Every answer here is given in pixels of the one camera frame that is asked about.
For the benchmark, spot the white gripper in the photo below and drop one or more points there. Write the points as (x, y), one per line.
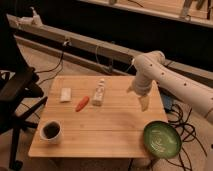
(141, 87)

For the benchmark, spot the green plate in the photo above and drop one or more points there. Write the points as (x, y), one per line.
(161, 140)

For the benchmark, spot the black office chair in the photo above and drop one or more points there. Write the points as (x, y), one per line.
(17, 81)

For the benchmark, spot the blue box on floor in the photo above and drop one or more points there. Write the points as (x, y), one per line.
(167, 102)

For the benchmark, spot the white rectangular block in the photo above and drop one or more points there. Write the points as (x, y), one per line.
(65, 95)

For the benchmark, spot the white cup with dark liquid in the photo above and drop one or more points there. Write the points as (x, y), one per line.
(50, 132)

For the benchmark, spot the white plastic bottle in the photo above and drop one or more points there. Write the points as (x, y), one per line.
(98, 96)

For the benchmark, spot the red pepper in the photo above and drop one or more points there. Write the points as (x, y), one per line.
(82, 104)

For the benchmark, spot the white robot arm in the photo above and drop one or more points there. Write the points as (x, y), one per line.
(149, 67)

